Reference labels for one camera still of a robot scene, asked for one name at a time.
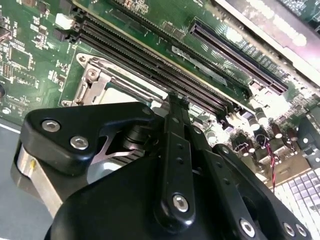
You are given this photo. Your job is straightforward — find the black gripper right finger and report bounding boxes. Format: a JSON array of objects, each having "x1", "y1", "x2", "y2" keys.
[{"x1": 183, "y1": 96, "x2": 314, "y2": 240}]

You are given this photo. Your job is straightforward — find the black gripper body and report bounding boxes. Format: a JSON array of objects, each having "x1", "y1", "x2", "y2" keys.
[{"x1": 43, "y1": 151, "x2": 234, "y2": 240}]

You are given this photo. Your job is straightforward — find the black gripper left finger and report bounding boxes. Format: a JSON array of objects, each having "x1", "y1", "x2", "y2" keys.
[{"x1": 19, "y1": 91, "x2": 197, "y2": 224}]

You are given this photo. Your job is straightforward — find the metal socket cover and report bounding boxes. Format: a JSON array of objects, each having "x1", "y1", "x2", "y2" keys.
[{"x1": 74, "y1": 67, "x2": 171, "y2": 107}]

